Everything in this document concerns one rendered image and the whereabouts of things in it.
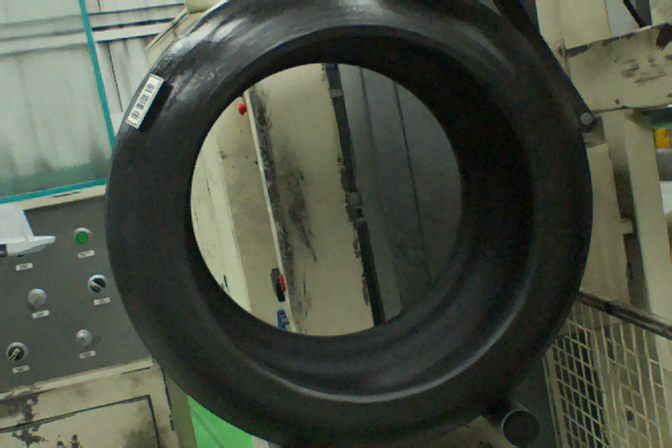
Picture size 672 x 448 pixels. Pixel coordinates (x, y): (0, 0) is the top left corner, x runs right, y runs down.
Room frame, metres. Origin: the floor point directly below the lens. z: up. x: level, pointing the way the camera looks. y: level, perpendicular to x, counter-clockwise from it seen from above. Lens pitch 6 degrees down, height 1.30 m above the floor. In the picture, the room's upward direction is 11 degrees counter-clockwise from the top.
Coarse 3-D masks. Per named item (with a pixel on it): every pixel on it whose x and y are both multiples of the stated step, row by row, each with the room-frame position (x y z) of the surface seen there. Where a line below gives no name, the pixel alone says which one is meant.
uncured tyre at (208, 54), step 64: (256, 0) 0.95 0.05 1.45; (320, 0) 0.94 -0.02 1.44; (384, 0) 0.95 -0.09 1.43; (448, 0) 0.97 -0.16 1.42; (192, 64) 0.92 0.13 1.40; (256, 64) 0.92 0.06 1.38; (384, 64) 1.24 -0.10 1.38; (448, 64) 1.23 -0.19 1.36; (512, 64) 0.97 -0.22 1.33; (128, 128) 0.94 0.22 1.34; (192, 128) 0.91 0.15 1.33; (448, 128) 1.25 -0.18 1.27; (512, 128) 1.21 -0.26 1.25; (576, 128) 1.01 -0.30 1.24; (128, 192) 0.92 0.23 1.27; (512, 192) 1.23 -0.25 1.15; (576, 192) 0.98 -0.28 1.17; (128, 256) 0.92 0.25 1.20; (192, 256) 1.19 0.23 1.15; (512, 256) 1.22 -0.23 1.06; (576, 256) 0.98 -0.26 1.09; (192, 320) 0.91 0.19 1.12; (256, 320) 1.20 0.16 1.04; (448, 320) 1.23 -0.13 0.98; (512, 320) 0.96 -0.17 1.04; (192, 384) 0.93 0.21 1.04; (256, 384) 0.92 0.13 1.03; (320, 384) 1.19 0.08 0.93; (384, 384) 1.19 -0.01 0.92; (448, 384) 0.94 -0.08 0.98; (512, 384) 0.99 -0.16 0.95
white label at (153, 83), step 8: (152, 80) 0.93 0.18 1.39; (160, 80) 0.91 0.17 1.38; (144, 88) 0.94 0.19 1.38; (152, 88) 0.92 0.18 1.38; (144, 96) 0.93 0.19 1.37; (152, 96) 0.91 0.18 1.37; (136, 104) 0.94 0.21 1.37; (144, 104) 0.92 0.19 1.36; (136, 112) 0.93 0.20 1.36; (144, 112) 0.91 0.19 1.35; (128, 120) 0.93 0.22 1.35; (136, 120) 0.92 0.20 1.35
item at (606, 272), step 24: (600, 144) 1.31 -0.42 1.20; (600, 168) 1.31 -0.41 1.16; (600, 192) 1.30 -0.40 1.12; (600, 216) 1.30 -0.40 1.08; (600, 240) 1.30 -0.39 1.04; (600, 264) 1.30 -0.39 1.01; (624, 264) 1.31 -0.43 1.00; (600, 288) 1.30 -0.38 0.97; (624, 288) 1.31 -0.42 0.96; (576, 312) 1.29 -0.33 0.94
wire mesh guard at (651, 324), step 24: (600, 312) 1.15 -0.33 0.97; (624, 312) 1.05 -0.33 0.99; (648, 312) 1.02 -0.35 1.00; (600, 336) 1.16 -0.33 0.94; (552, 360) 1.35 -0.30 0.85; (648, 360) 1.03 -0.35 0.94; (552, 384) 1.37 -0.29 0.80; (552, 408) 1.37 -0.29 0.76; (624, 408) 1.12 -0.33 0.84; (600, 432) 1.21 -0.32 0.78; (648, 432) 1.06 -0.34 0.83
